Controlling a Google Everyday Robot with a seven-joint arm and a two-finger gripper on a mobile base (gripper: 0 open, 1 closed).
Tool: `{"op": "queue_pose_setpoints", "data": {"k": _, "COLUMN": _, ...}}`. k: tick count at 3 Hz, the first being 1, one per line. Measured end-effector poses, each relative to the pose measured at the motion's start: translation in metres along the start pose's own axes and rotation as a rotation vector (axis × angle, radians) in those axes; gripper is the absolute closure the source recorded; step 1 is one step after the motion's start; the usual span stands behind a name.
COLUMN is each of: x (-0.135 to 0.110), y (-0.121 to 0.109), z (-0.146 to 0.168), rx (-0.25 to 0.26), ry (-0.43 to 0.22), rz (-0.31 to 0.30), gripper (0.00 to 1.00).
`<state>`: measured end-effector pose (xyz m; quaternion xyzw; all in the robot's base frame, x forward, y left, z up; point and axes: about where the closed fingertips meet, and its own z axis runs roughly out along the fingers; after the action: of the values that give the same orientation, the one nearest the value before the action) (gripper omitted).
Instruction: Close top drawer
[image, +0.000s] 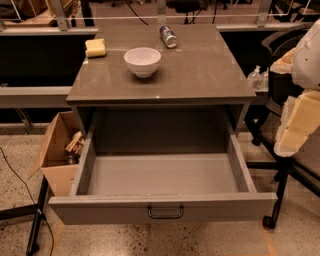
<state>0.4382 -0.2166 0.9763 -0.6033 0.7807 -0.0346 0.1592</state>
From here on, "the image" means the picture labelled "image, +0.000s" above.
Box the clear plastic bottle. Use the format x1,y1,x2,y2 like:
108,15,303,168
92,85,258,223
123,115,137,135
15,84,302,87
247,66,261,90

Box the yellow sponge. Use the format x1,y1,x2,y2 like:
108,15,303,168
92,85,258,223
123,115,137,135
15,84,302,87
85,39,106,58

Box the grey cabinet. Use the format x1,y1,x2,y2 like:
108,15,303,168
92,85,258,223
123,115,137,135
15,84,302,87
66,23,257,138

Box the blue silver soda can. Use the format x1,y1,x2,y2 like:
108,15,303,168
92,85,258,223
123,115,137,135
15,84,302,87
159,25,177,49

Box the grey top drawer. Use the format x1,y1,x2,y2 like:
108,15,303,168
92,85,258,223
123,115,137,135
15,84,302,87
49,109,277,225

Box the black top drawer handle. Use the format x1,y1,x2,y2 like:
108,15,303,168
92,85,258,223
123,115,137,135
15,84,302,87
148,206,184,220

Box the black floor cable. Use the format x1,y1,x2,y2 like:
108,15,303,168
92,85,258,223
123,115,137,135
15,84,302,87
0,146,56,256

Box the black office chair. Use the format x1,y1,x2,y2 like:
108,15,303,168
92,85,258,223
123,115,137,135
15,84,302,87
245,28,320,229

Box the black metal stand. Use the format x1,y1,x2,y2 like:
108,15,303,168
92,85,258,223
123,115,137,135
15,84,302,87
0,178,49,256

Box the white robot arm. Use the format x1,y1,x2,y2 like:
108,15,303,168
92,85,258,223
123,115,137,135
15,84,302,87
270,20,320,157

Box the white ceramic bowl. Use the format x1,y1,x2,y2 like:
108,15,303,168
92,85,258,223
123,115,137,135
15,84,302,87
124,47,161,78

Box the brown cardboard box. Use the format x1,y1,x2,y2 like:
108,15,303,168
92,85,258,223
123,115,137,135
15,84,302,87
29,111,79,197

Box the wooden items in box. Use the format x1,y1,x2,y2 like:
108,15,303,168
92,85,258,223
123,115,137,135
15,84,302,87
65,131,84,165

